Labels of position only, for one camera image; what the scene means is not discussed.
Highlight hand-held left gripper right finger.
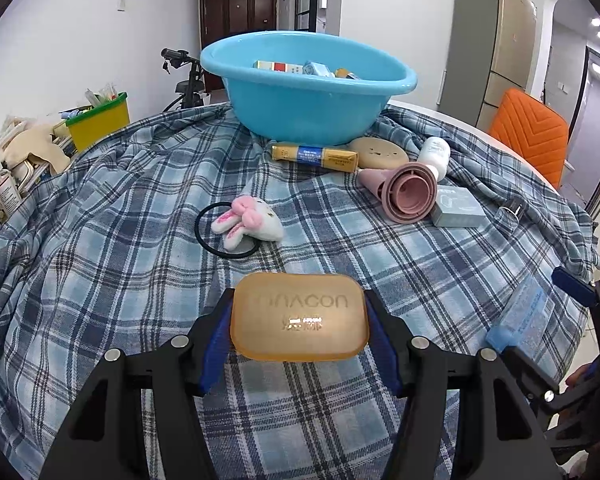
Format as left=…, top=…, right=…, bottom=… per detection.
left=362, top=290, right=563, bottom=480

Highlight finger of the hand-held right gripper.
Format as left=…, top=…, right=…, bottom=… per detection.
left=552, top=266, right=600, bottom=343
left=502, top=345, right=561, bottom=406

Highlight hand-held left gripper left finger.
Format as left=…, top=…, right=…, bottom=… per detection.
left=39, top=287, right=236, bottom=480

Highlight blue plastic packet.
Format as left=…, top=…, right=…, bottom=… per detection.
left=485, top=275, right=556, bottom=356

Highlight orange translucent soap box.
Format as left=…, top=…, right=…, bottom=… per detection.
left=230, top=272, right=371, bottom=362

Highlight blue plastic basin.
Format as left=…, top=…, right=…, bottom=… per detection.
left=200, top=31, right=417, bottom=147

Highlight red and white cigarette box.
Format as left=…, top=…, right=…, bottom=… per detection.
left=253, top=60, right=305, bottom=75

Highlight person's right hand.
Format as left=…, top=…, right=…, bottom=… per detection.
left=564, top=361, right=595, bottom=390

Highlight blue plaid cloth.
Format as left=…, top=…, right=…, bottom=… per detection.
left=0, top=100, right=600, bottom=480

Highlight grey blue small box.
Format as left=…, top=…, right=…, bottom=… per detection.
left=431, top=185, right=488, bottom=228

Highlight pink collapsible cup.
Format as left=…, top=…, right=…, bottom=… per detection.
left=357, top=161, right=438, bottom=224

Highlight orange chair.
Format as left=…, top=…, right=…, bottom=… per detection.
left=487, top=87, right=570, bottom=191

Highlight small white bottle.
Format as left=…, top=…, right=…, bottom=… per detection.
left=417, top=136, right=452, bottom=181

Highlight round beige compact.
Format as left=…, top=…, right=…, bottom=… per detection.
left=348, top=136, right=411, bottom=170

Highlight gold and grey fridge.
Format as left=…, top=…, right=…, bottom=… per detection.
left=440, top=0, right=538, bottom=131

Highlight yellow and green bin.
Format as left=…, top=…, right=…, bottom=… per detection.
left=65, top=91, right=131, bottom=152

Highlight white spray bottle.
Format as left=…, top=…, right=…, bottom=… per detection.
left=0, top=167, right=23, bottom=213

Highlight black folding bicycle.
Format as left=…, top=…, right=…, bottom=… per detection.
left=160, top=47, right=212, bottom=113

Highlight beige cloth bag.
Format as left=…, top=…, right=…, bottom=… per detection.
left=2, top=122, right=71, bottom=173

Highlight bundle of white sachets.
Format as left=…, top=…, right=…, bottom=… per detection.
left=84, top=85, right=121, bottom=108

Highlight blue and white sachet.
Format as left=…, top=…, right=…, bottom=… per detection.
left=302, top=60, right=336, bottom=78

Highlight clear plastic packets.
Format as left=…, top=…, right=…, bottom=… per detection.
left=0, top=115, right=31, bottom=146

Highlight dark brown door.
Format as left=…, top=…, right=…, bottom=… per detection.
left=198, top=0, right=279, bottom=51

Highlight pink bunny hair tie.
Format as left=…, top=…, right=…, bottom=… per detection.
left=195, top=195, right=285, bottom=261

